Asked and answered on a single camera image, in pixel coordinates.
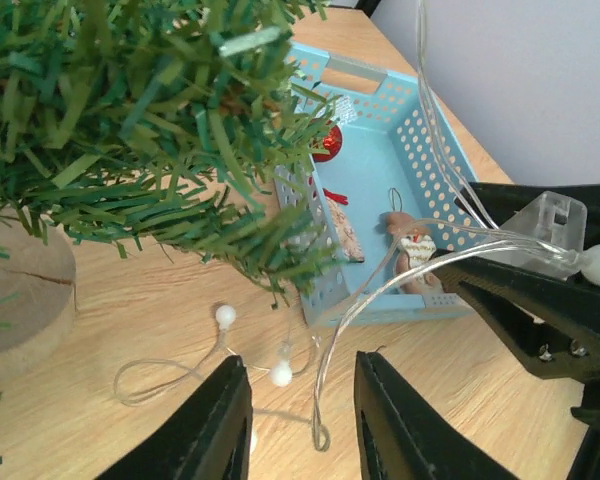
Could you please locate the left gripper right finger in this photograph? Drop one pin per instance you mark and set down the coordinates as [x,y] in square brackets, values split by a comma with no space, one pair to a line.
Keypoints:
[400,436]

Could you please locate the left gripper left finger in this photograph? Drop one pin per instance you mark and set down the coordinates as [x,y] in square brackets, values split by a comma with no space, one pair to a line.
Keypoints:
[207,437]

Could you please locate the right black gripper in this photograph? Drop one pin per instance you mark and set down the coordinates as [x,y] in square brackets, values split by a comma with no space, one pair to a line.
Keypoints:
[551,326]

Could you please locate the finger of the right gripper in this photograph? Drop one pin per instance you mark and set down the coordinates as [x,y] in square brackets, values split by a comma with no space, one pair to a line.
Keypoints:
[502,201]

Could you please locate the small green christmas tree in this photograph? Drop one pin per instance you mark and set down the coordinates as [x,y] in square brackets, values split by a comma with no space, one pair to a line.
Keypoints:
[122,120]

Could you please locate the round wooden tree base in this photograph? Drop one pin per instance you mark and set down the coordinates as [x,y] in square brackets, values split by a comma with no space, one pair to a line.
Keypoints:
[37,296]

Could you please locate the clear plastic battery box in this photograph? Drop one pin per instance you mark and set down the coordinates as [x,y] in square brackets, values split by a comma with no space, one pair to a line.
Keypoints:
[554,218]

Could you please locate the gingerbread man ornament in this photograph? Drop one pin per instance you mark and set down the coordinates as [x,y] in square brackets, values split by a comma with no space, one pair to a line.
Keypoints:
[415,247]

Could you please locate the light blue plastic basket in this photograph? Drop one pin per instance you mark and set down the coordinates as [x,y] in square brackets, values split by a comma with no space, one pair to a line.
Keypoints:
[386,143]

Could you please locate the wooden heart ornament red bow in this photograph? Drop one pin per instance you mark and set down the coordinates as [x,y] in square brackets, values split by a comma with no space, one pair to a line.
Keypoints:
[347,237]

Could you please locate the red glitter ball ornament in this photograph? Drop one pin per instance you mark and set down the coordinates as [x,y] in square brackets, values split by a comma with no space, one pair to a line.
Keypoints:
[331,144]

